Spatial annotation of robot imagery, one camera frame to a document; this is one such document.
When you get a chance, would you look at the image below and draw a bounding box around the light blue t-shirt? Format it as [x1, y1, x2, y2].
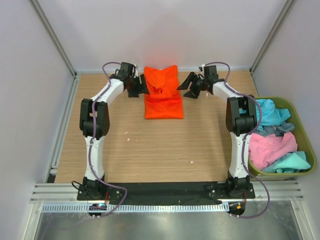
[256, 98, 291, 131]

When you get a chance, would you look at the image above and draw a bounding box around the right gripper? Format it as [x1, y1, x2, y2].
[177, 72, 208, 99]

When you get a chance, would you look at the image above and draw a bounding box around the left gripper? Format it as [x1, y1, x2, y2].
[126, 74, 150, 98]

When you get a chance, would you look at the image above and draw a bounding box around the green laundry basket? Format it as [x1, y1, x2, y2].
[247, 96, 317, 180]

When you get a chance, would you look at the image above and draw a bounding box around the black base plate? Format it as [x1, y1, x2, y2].
[77, 181, 256, 206]

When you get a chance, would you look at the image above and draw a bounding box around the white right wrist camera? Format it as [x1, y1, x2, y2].
[198, 65, 204, 75]

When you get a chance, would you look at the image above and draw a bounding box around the orange t-shirt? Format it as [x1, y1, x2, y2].
[144, 65, 184, 120]

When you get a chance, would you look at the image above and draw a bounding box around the grey t-shirt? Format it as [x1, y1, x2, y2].
[255, 122, 295, 137]

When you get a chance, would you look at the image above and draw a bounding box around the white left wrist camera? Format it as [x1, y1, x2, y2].
[133, 64, 139, 76]

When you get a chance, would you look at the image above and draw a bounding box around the white slotted cable duct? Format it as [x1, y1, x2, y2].
[41, 202, 229, 214]

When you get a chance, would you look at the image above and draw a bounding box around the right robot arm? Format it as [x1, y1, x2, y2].
[177, 64, 258, 198]

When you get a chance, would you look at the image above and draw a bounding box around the turquoise t-shirt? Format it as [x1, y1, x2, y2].
[262, 151, 311, 174]

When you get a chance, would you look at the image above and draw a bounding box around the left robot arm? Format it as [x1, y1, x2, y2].
[77, 61, 149, 200]

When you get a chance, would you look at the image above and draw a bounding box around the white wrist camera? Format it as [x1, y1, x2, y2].
[133, 64, 139, 76]
[198, 65, 204, 75]

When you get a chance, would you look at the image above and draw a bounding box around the pink t-shirt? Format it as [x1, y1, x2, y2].
[248, 132, 298, 171]

